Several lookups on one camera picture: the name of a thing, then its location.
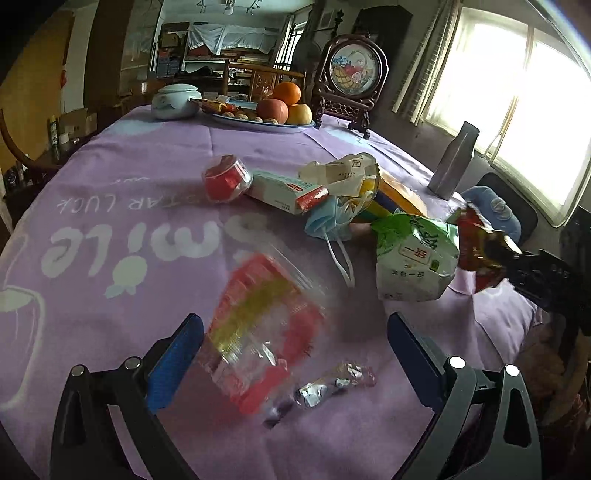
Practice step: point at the yellow apple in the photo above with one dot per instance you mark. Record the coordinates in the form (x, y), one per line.
(299, 114)

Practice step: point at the blue fruit plate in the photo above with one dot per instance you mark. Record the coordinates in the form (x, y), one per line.
(243, 117)

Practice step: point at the green white milk carton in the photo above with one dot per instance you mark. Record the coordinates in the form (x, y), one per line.
(417, 257)

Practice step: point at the clear red snack bag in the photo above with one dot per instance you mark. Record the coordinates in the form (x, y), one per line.
(265, 325)

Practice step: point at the purple tablecloth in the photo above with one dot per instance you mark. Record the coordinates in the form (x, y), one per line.
(121, 245)

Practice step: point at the round embroidered screen ornament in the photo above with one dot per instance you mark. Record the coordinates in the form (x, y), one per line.
(349, 81)

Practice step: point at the wooden chair behind table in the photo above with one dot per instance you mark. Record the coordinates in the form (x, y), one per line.
(262, 80)

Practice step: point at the red foil snack wrapper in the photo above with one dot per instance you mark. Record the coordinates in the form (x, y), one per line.
(482, 250)

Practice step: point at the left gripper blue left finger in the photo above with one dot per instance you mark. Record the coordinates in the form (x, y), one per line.
(168, 361)

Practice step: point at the person's right hand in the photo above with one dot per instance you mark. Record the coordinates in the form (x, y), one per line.
(553, 384)

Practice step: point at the orange fruit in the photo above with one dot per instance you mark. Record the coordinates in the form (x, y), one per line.
(288, 92)

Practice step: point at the white ceramic lidded jar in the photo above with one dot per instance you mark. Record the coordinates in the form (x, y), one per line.
(175, 101)

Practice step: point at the orange colourful box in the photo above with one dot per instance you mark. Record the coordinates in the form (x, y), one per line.
(392, 197)

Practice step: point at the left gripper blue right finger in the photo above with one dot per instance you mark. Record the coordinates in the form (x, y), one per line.
(419, 360)

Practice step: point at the plastic cup with red wrappers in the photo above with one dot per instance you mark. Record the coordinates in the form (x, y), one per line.
(226, 179)

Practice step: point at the brown glass cabinet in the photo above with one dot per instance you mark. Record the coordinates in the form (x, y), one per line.
(118, 54)

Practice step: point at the silver metal bottle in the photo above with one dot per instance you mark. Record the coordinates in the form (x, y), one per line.
(454, 162)

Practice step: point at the small silver foil wrapper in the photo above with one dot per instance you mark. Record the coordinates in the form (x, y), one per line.
(309, 395)

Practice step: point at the checked window curtain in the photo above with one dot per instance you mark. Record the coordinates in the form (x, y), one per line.
(424, 72)

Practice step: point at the wooden armchair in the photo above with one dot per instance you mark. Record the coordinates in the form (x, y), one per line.
(44, 164)

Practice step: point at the white red medicine box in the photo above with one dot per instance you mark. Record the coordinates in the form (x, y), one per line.
(291, 195)

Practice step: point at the blue face mask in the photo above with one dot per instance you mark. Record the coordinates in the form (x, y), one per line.
(330, 222)

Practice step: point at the crushed white paper cup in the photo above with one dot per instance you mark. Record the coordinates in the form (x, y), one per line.
(351, 176)

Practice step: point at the red apple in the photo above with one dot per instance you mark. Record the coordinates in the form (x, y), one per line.
(272, 108)

